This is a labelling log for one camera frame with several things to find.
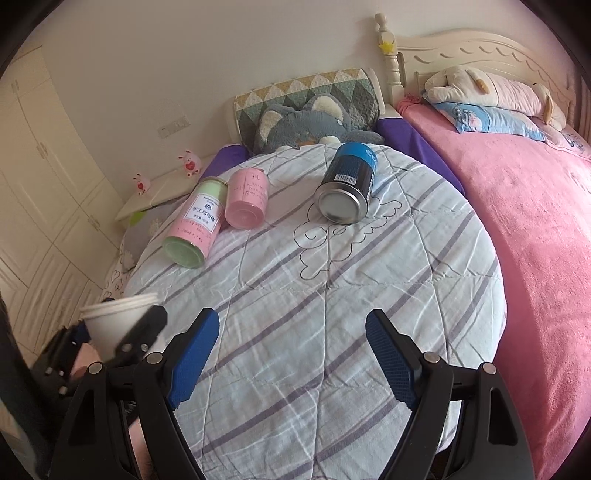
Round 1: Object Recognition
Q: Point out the white paper cup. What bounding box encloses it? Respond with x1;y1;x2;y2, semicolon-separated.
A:
80;293;160;361

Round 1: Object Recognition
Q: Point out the person's left hand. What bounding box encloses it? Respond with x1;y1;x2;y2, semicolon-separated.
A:
70;343;100;380

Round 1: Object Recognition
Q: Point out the heart patterned bed sheet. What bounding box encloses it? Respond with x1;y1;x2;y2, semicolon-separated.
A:
100;247;136;301

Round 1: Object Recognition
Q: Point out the pink green labelled can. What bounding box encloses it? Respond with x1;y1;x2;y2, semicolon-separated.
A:
162;177;228;269

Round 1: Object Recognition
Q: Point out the grey floral pillow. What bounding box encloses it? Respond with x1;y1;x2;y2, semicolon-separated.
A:
120;197;185;273

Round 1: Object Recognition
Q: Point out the cream wardrobe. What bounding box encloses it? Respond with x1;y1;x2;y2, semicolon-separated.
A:
1;49;123;362

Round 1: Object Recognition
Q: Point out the striped white purple quilt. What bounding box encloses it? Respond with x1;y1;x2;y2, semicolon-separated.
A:
125;145;507;479

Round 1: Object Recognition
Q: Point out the small pink bunny figurine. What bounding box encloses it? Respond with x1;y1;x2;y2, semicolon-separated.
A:
132;173;151;195

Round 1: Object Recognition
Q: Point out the cream bedside table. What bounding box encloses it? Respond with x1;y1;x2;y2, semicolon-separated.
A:
115;155;213;222

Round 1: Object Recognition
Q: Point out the large pink bunny figurine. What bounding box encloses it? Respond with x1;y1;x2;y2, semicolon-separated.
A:
178;150;202;178

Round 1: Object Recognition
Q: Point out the small pink can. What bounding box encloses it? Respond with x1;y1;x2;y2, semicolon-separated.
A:
224;168;269;230

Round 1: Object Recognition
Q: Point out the pink fleece blanket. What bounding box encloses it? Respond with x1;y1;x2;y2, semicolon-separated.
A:
399;98;590;479

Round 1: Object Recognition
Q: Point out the blue black metal can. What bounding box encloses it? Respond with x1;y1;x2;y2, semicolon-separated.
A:
315;142;378;225

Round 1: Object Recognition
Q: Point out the grey bear plush toy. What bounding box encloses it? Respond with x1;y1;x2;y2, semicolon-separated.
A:
252;94;385;154

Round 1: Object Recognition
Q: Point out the purple bolster cover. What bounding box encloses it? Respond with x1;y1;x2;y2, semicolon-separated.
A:
202;118;466;196

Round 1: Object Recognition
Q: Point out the blue cartoon pillow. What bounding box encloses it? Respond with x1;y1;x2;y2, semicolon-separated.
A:
433;102;546;142

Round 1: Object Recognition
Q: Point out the cream pink plush dog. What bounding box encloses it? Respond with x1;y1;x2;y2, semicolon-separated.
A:
424;66;567;131

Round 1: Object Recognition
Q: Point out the green diamond patterned cushion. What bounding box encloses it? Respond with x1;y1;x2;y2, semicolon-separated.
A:
224;68;386;149

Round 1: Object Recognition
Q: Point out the cream wooden headboard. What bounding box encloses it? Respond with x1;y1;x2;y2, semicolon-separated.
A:
375;13;590;140

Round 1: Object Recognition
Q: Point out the yellow star sticker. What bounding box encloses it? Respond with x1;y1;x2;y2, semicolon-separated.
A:
379;41;396;55

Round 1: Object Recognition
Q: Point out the white wall socket panel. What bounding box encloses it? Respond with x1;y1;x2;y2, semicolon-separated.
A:
157;116;190;139

